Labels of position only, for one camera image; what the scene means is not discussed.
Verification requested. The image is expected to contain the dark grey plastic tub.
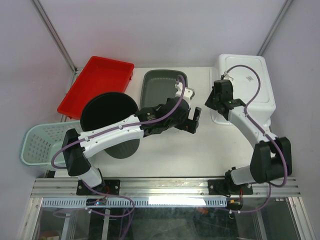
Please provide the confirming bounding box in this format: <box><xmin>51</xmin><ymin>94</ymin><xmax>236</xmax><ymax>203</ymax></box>
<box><xmin>139</xmin><ymin>69</ymin><xmax>188</xmax><ymax>109</ymax></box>

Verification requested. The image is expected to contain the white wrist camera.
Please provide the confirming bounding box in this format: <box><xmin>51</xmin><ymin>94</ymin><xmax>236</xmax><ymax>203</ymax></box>
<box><xmin>220</xmin><ymin>71</ymin><xmax>234</xmax><ymax>82</ymax></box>
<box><xmin>175</xmin><ymin>82</ymin><xmax>195</xmax><ymax>106</ymax></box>

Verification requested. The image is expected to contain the black ribbed bucket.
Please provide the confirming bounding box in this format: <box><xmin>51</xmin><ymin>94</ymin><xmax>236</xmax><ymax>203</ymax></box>
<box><xmin>80</xmin><ymin>92</ymin><xmax>140</xmax><ymax>159</ymax></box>

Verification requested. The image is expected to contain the left aluminium frame post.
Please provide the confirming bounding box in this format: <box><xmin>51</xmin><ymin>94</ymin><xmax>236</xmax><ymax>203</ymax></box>
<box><xmin>31</xmin><ymin>0</ymin><xmax>77</xmax><ymax>74</ymax></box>

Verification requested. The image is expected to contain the aluminium frame post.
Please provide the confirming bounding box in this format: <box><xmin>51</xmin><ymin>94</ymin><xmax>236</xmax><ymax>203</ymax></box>
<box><xmin>31</xmin><ymin>0</ymin><xmax>77</xmax><ymax>74</ymax></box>
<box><xmin>256</xmin><ymin>0</ymin><xmax>295</xmax><ymax>57</ymax></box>

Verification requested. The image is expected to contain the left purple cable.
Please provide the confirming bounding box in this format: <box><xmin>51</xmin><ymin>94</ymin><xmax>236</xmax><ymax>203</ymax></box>
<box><xmin>50</xmin><ymin>74</ymin><xmax>187</xmax><ymax>171</ymax></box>

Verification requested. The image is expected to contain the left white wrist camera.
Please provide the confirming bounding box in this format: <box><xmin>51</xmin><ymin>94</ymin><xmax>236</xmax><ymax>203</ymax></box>
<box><xmin>175</xmin><ymin>82</ymin><xmax>195</xmax><ymax>106</ymax></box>

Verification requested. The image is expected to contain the light blue perforated basket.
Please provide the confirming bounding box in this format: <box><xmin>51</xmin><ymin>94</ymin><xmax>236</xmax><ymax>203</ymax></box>
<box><xmin>20</xmin><ymin>121</ymin><xmax>82</xmax><ymax>171</ymax></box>

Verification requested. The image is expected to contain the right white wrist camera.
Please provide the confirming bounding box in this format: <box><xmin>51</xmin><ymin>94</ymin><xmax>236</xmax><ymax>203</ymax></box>
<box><xmin>220</xmin><ymin>71</ymin><xmax>234</xmax><ymax>82</ymax></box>

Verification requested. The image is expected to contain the aluminium mounting rail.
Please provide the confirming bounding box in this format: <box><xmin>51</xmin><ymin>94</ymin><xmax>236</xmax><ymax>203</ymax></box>
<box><xmin>30</xmin><ymin>177</ymin><xmax>301</xmax><ymax>198</ymax></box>

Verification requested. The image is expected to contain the right aluminium frame post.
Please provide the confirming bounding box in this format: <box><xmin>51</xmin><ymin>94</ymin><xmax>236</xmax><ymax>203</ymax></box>
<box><xmin>256</xmin><ymin>0</ymin><xmax>295</xmax><ymax>57</ymax></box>

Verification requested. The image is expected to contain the white slotted cable duct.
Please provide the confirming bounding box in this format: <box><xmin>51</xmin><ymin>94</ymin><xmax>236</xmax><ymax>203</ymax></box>
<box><xmin>42</xmin><ymin>196</ymin><xmax>227</xmax><ymax>209</ymax></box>

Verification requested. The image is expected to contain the red plastic tray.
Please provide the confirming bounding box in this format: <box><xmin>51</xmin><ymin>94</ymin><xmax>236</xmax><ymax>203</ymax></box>
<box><xmin>57</xmin><ymin>56</ymin><xmax>135</xmax><ymax>120</ymax></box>

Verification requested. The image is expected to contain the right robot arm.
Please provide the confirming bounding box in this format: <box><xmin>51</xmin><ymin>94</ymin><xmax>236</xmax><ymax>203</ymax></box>
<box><xmin>205</xmin><ymin>79</ymin><xmax>293</xmax><ymax>197</ymax></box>

